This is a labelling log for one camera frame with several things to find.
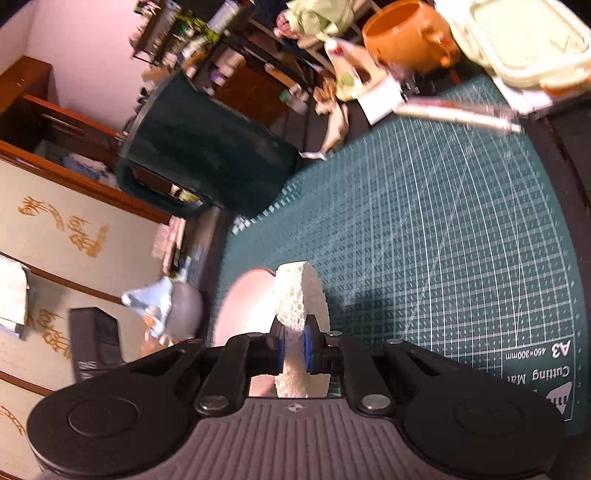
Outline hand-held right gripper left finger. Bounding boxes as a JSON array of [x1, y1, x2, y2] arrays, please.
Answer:
[[124, 316, 283, 416]]

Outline white pen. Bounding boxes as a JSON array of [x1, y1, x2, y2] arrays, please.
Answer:
[[406, 95, 509, 116], [394, 104, 525, 136]]

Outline orange face mug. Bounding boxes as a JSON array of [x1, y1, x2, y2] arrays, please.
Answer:
[[361, 0, 463, 75]]

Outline light green container lid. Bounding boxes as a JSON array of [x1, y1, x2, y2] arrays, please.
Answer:
[[435, 0, 591, 92]]

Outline wooden cabinet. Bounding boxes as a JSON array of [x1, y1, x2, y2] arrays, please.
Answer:
[[0, 55, 172, 223]]

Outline round porous sponge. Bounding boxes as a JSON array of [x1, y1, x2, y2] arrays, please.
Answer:
[[272, 261, 331, 399]]

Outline folded beige cloth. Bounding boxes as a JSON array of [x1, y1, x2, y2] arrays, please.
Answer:
[[321, 104, 352, 154]]

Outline dark green kettle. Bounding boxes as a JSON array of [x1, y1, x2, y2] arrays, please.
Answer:
[[115, 71, 304, 219]]

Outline white folded towel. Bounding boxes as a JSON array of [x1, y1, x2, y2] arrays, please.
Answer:
[[0, 256, 31, 341]]

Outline white paper sheet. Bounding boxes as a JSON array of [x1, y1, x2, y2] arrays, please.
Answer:
[[358, 76, 408, 126]]

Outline light green bag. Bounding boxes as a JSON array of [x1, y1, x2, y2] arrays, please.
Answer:
[[285, 0, 362, 41]]

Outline crumpled beige cloth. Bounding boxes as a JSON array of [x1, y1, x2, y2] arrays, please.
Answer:
[[314, 78, 343, 116]]

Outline white cone ornament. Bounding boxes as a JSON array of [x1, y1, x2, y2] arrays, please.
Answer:
[[325, 39, 385, 101]]

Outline cluttered shelf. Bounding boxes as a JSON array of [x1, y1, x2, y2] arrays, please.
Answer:
[[130, 0, 260, 80]]

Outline green cutting mat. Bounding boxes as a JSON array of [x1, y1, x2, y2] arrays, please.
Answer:
[[217, 76, 585, 438]]

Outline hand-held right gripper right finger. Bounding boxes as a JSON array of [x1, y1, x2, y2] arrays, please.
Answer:
[[302, 316, 462, 415]]

